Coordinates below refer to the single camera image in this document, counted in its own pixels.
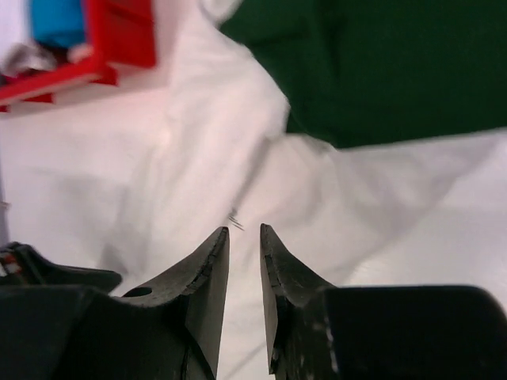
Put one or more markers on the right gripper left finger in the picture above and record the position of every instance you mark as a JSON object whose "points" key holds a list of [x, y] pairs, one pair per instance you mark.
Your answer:
{"points": [[189, 300]]}

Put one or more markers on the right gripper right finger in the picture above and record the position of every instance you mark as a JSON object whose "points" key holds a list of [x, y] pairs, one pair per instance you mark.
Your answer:
{"points": [[297, 329]]}

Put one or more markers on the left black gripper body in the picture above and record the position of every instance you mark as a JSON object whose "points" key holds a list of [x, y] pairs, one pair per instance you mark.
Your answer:
{"points": [[22, 265]]}

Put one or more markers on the cream and green t-shirt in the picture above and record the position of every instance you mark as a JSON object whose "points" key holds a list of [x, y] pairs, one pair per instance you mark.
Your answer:
{"points": [[132, 177]]}

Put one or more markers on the red plastic tray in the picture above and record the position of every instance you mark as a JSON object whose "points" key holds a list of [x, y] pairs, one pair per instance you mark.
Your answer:
{"points": [[120, 32]]}

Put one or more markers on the blue rolled t-shirt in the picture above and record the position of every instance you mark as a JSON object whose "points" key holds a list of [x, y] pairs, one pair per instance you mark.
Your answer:
{"points": [[57, 23]]}

